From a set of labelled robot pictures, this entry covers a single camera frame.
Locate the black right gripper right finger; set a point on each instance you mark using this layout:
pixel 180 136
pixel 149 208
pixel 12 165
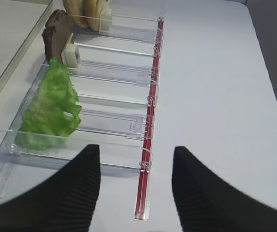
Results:
pixel 207 203

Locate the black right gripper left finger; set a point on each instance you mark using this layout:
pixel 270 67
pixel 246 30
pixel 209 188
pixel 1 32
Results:
pixel 65 202

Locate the green lettuce leaf in rack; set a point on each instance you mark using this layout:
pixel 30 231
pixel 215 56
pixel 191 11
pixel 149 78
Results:
pixel 53 114

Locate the brown meat patty in rack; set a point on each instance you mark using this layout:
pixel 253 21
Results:
pixel 57 30

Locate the clear acrylic right rack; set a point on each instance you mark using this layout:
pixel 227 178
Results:
pixel 116 85

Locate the bun half, inner right rack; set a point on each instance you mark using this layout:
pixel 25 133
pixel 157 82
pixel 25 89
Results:
pixel 75 8

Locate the bun half, rack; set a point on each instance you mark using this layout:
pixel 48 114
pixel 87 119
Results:
pixel 98 14
pixel 75 8

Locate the bun half, outer right rack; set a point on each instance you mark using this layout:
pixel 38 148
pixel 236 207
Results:
pixel 98 14

